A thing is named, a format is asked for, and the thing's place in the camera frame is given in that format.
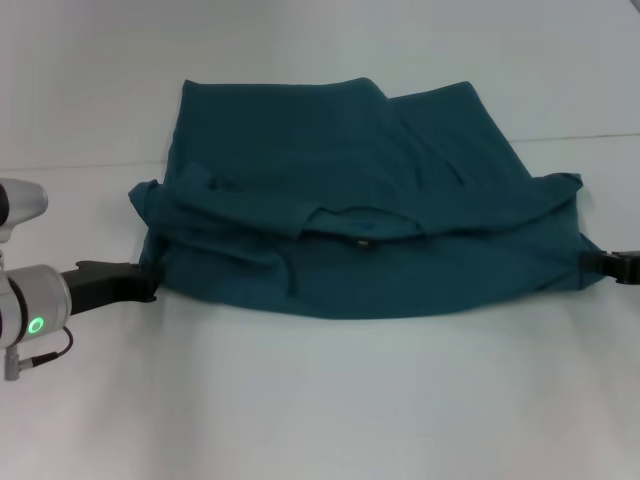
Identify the teal t-shirt with FREE print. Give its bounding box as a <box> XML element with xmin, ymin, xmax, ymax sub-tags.
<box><xmin>127</xmin><ymin>77</ymin><xmax>602</xmax><ymax>323</ymax></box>

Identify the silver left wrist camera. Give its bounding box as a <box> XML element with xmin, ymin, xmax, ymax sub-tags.
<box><xmin>0</xmin><ymin>177</ymin><xmax>49</xmax><ymax>245</ymax></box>

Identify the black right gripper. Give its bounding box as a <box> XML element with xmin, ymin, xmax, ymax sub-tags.
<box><xmin>579</xmin><ymin>249</ymin><xmax>640</xmax><ymax>287</ymax></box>

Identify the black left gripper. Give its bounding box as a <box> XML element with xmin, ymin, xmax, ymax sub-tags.
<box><xmin>60</xmin><ymin>259</ymin><xmax>166</xmax><ymax>317</ymax></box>

